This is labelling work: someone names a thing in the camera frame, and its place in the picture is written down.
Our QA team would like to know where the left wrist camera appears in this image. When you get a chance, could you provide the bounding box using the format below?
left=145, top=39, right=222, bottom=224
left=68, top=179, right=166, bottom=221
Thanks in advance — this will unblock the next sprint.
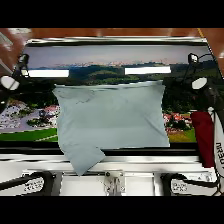
left=18, top=53, right=30, bottom=78

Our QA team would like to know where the light blue-grey shirt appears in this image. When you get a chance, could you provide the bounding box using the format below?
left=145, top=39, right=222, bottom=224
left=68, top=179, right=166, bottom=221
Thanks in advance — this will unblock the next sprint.
left=52, top=79, right=171, bottom=177

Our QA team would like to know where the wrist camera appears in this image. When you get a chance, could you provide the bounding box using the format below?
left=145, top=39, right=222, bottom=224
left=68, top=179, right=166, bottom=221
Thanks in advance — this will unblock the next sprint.
left=187, top=52, right=200, bottom=80
left=18, top=53, right=30, bottom=78

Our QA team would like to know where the dark red garment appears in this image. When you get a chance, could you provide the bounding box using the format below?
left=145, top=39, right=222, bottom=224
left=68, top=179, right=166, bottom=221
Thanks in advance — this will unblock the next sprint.
left=189, top=110, right=216, bottom=169

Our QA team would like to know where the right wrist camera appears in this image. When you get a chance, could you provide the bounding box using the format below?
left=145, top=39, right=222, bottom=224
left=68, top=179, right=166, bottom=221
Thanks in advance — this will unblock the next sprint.
left=187, top=52, right=200, bottom=80

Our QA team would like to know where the silver frame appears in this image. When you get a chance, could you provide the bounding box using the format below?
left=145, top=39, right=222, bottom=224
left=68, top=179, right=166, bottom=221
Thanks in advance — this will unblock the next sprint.
left=0, top=152, right=224, bottom=197

